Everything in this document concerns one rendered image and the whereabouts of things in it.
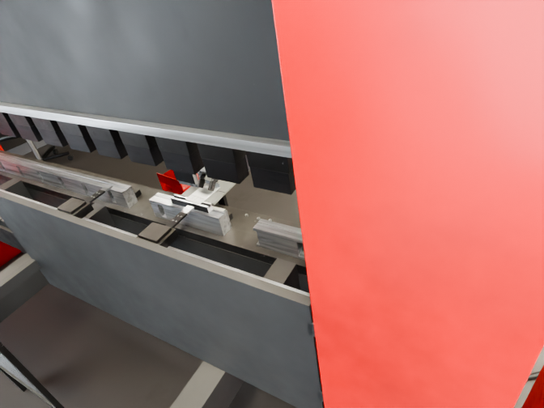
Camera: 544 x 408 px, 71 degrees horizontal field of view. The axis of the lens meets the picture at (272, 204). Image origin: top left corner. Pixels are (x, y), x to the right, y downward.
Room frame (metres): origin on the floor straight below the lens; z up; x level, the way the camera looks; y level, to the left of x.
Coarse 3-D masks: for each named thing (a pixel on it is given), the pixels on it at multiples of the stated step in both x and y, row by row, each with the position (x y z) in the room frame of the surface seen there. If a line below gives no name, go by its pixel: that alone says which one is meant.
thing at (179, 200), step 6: (174, 198) 1.36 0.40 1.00; (180, 198) 1.37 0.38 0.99; (180, 204) 1.35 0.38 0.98; (186, 204) 1.32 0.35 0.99; (192, 204) 1.30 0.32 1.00; (198, 204) 1.29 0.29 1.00; (204, 204) 1.29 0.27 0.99; (210, 204) 1.28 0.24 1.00; (204, 210) 1.27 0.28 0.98; (210, 210) 1.27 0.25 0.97
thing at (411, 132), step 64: (320, 0) 0.31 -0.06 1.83; (384, 0) 0.28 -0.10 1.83; (448, 0) 0.26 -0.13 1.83; (512, 0) 0.23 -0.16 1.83; (320, 64) 0.31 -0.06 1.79; (384, 64) 0.28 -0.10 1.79; (448, 64) 0.25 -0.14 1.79; (512, 64) 0.23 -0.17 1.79; (320, 128) 0.31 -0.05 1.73; (384, 128) 0.28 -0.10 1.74; (448, 128) 0.25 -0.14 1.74; (512, 128) 0.23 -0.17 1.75; (320, 192) 0.31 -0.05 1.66; (384, 192) 0.28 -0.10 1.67; (448, 192) 0.25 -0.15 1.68; (512, 192) 0.22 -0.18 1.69; (320, 256) 0.32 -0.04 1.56; (384, 256) 0.27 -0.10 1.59; (448, 256) 0.24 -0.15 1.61; (512, 256) 0.21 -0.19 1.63; (320, 320) 0.32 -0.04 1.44; (384, 320) 0.27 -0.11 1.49; (448, 320) 0.23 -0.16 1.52; (512, 320) 0.20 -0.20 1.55; (384, 384) 0.27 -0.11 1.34; (448, 384) 0.23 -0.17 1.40; (512, 384) 0.19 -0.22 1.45
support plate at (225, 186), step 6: (198, 180) 1.48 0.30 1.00; (210, 180) 1.46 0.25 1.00; (192, 186) 1.43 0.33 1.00; (222, 186) 1.39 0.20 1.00; (228, 186) 1.38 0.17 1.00; (186, 192) 1.39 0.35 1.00; (192, 192) 1.39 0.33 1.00; (216, 192) 1.35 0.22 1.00; (222, 192) 1.34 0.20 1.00; (210, 198) 1.31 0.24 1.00; (216, 198) 1.30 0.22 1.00
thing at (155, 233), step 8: (184, 208) 1.27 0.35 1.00; (192, 208) 1.26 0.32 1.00; (176, 216) 1.22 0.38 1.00; (184, 216) 1.22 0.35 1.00; (152, 224) 1.16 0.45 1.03; (160, 224) 1.15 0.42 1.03; (168, 224) 1.18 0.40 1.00; (176, 224) 1.18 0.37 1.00; (144, 232) 1.12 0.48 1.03; (152, 232) 1.11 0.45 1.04; (160, 232) 1.10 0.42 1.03; (168, 232) 1.11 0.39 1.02; (176, 232) 1.12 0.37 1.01; (152, 240) 1.07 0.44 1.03; (160, 240) 1.07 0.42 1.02; (168, 240) 1.08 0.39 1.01
